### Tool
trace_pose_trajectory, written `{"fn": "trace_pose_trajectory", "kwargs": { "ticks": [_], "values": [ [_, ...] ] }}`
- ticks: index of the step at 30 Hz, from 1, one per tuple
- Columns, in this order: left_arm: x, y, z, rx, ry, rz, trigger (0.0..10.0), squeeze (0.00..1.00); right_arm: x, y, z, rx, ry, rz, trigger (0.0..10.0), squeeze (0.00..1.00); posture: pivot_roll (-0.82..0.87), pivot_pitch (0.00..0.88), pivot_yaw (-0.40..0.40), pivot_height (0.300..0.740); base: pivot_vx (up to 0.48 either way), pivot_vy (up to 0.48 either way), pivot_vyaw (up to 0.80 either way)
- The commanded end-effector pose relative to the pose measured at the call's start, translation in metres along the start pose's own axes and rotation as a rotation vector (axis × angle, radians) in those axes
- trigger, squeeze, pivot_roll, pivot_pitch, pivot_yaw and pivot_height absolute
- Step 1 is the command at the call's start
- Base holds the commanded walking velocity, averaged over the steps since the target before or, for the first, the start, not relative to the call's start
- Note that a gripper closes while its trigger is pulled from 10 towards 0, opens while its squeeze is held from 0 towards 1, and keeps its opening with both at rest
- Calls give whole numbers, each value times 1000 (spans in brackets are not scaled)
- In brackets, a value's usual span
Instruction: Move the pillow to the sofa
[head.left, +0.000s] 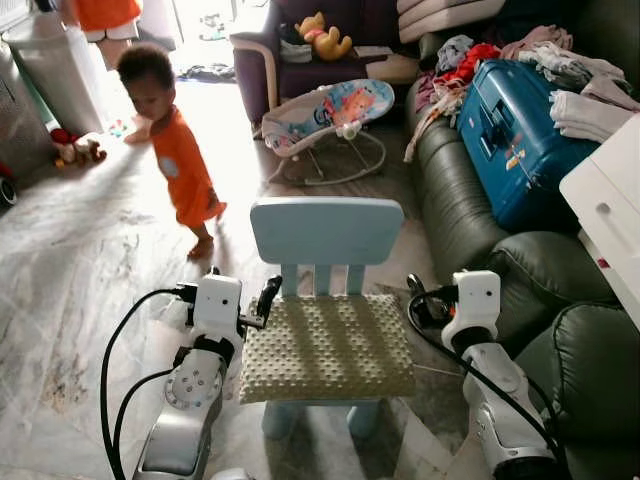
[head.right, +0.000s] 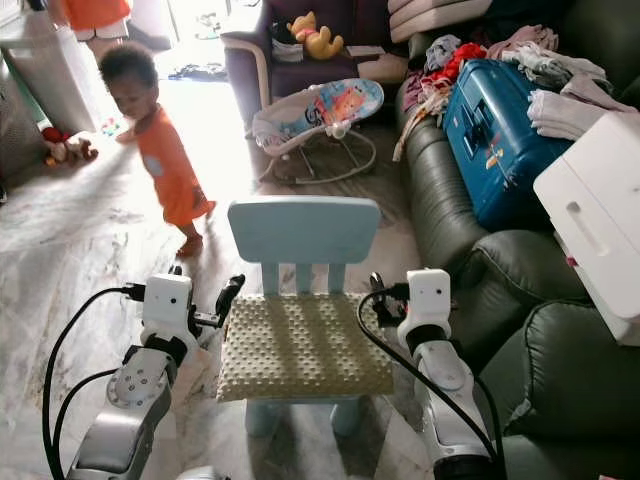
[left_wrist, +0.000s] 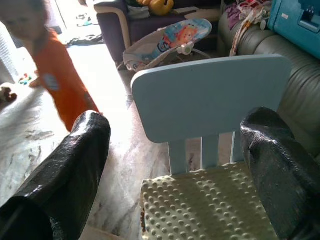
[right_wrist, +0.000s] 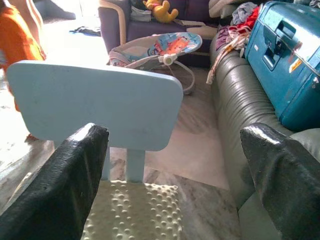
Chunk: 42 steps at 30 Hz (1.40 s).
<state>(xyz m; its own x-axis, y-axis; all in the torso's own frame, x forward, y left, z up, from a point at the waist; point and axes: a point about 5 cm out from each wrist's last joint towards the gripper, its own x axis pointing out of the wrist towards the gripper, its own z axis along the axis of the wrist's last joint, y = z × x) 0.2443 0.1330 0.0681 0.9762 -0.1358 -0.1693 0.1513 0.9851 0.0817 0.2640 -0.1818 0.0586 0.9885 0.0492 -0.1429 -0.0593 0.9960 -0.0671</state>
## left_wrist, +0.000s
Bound dark purple armchair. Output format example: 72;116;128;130
93;0;223;63

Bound brown plush toy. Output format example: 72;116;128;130
0;86;18;106

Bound teal plastic box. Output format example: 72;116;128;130
266;0;320;46

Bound dark cloth on floor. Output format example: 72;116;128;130
65;34;104;47

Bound light blue child chair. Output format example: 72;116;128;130
130;54;293;175

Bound small colourful floor toys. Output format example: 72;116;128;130
18;72;34;86

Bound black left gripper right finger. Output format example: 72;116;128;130
239;106;320;240

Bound pile of colourful clothes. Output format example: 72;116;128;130
223;0;273;57

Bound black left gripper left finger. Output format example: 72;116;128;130
0;111;112;240

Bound child in orange shirt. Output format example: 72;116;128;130
0;0;104;132

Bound grey green leather sofa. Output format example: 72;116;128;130
216;4;320;161

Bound colourful baby bouncer seat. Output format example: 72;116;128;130
122;18;213;73

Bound yellow plush toy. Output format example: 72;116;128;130
136;0;175;16

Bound pale green dotted pillow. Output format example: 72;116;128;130
139;161;280;240

